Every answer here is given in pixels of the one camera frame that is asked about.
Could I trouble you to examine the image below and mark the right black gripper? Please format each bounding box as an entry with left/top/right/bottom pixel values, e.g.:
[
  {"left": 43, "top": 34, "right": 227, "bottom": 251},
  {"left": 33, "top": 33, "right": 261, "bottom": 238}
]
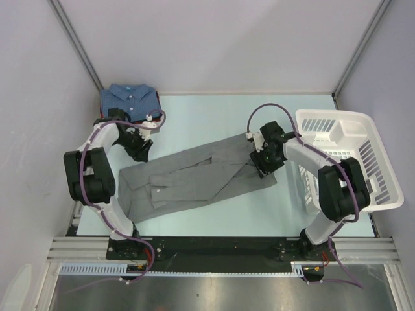
[{"left": 250, "top": 144, "right": 285, "bottom": 178}]

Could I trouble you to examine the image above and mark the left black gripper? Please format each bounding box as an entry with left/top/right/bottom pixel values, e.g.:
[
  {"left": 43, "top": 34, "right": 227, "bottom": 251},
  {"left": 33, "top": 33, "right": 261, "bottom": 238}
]
[{"left": 113, "top": 128, "right": 152, "bottom": 162}]

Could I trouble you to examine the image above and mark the grey long sleeve shirt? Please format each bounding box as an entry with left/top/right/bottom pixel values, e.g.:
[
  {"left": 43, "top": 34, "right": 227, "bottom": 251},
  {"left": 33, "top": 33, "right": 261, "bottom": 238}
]
[{"left": 118, "top": 134, "right": 277, "bottom": 223}]

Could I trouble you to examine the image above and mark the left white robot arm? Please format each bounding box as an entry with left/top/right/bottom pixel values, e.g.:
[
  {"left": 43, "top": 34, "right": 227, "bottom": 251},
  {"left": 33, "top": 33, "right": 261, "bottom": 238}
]
[{"left": 64, "top": 108, "right": 158, "bottom": 259}]

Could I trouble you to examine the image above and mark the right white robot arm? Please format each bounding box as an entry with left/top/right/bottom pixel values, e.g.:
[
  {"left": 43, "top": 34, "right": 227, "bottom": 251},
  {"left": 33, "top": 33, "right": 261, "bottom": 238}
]
[{"left": 246, "top": 121, "right": 370, "bottom": 260}]

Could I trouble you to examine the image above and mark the folded red shirt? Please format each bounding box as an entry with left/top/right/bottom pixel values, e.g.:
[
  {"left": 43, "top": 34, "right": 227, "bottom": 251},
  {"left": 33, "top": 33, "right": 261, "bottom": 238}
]
[{"left": 100, "top": 91, "right": 162, "bottom": 124}]

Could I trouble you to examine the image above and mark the folded blue checked shirt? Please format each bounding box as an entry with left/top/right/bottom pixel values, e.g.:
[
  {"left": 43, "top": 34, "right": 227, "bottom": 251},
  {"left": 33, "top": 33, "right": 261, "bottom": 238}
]
[{"left": 100, "top": 84, "right": 162, "bottom": 123}]

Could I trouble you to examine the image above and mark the white plastic laundry basket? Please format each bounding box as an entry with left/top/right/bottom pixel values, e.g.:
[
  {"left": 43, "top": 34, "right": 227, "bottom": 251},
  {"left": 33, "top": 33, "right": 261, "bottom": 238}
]
[{"left": 296, "top": 109, "right": 404, "bottom": 213}]

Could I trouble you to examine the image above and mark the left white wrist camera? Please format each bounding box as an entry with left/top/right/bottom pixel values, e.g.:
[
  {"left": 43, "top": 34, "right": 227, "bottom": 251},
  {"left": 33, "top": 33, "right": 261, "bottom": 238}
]
[{"left": 139, "top": 114, "right": 160, "bottom": 135}]

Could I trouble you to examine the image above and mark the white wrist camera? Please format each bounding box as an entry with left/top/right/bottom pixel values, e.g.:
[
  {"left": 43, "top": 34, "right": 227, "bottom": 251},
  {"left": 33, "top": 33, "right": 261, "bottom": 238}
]
[
  {"left": 245, "top": 132, "right": 265, "bottom": 153},
  {"left": 139, "top": 114, "right": 160, "bottom": 135}
]

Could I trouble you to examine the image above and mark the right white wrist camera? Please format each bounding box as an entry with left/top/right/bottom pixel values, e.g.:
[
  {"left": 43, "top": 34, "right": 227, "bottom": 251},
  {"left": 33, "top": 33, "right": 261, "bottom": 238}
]
[{"left": 245, "top": 132, "right": 265, "bottom": 153}]

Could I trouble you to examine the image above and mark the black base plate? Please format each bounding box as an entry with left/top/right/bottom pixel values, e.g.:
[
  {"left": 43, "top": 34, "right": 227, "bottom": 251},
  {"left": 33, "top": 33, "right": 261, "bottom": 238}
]
[{"left": 106, "top": 236, "right": 335, "bottom": 275}]

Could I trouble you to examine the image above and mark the white slotted cable duct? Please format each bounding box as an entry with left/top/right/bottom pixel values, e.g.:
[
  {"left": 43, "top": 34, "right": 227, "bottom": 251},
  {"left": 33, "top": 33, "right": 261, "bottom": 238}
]
[{"left": 60, "top": 263, "right": 304, "bottom": 278}]

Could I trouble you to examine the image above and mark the aluminium frame rail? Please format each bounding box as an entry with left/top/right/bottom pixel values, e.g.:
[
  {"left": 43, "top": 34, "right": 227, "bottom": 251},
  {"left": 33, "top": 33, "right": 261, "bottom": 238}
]
[{"left": 47, "top": 236, "right": 401, "bottom": 264}]

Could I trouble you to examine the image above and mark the left aluminium corner post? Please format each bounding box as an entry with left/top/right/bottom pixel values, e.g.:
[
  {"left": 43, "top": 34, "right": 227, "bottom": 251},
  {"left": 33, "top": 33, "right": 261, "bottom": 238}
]
[{"left": 47, "top": 0, "right": 104, "bottom": 91}]

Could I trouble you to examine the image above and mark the aluminium corner post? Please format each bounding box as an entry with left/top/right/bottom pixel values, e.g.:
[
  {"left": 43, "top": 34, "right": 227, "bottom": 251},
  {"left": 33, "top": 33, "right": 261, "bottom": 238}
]
[
  {"left": 331, "top": 0, "right": 394, "bottom": 102},
  {"left": 47, "top": 0, "right": 104, "bottom": 91}
]

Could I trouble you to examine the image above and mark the right aluminium corner post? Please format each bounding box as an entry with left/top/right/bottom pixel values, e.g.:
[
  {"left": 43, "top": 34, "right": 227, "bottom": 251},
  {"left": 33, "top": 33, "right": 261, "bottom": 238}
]
[{"left": 331, "top": 0, "right": 394, "bottom": 102}]

